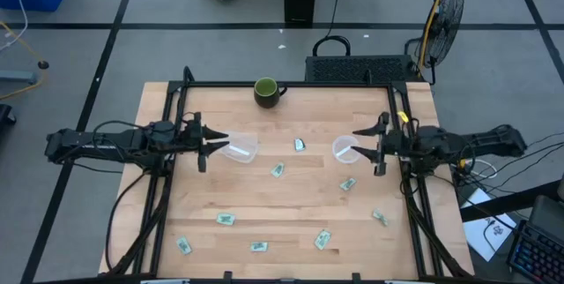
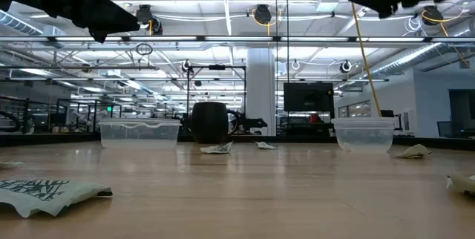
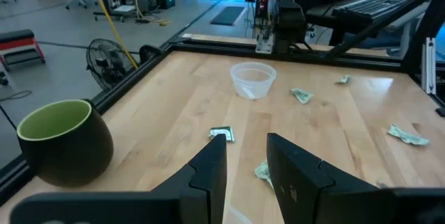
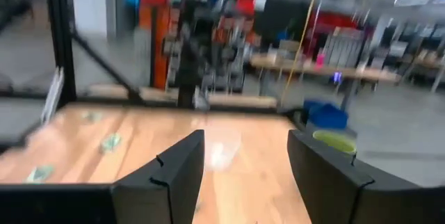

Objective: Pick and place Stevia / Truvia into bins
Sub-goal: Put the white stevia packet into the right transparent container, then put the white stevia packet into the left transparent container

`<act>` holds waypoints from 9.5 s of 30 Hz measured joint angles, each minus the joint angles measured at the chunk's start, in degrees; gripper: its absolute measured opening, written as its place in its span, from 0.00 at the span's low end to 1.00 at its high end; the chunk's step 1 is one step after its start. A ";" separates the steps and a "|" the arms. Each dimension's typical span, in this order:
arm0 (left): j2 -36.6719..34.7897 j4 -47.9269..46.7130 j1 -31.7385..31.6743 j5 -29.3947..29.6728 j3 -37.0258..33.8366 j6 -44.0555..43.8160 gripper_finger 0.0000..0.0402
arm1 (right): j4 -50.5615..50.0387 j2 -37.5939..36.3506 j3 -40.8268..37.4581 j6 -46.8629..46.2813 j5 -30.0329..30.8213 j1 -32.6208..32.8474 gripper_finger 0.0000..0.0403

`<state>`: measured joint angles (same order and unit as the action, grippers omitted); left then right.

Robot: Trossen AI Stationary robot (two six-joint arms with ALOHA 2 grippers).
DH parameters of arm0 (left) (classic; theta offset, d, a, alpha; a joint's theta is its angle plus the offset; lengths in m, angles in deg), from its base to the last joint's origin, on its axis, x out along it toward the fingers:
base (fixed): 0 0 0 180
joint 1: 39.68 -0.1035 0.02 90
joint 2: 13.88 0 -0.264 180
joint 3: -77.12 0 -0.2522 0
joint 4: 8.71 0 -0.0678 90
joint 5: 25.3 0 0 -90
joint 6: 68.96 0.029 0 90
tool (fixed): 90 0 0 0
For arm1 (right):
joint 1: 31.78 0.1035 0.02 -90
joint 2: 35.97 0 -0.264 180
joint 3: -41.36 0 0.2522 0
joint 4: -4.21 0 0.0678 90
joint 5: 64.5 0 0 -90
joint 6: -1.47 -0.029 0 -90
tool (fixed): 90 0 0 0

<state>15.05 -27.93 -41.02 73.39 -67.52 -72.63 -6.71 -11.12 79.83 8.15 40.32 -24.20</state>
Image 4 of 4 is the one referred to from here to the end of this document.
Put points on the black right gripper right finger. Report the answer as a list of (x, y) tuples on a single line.
[(323, 182)]

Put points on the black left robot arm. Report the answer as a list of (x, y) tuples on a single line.
[(189, 60)]

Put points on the dark mug green inside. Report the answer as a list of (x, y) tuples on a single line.
[(335, 141)]

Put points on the wooden plank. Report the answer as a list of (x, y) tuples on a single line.
[(236, 100)]

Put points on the orange rack post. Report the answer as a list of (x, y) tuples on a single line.
[(160, 50)]

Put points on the black aluminium table frame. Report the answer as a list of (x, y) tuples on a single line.
[(60, 43)]

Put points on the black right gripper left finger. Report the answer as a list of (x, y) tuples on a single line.
[(167, 182)]

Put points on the blue plastic bin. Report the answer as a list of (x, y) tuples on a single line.
[(327, 115)]

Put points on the white sheet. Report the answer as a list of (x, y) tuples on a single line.
[(52, 95)]

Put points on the wooden workbench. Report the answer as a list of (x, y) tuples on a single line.
[(327, 70)]

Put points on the green white stevia packet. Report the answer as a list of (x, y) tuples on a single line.
[(91, 116), (111, 142), (40, 174)]

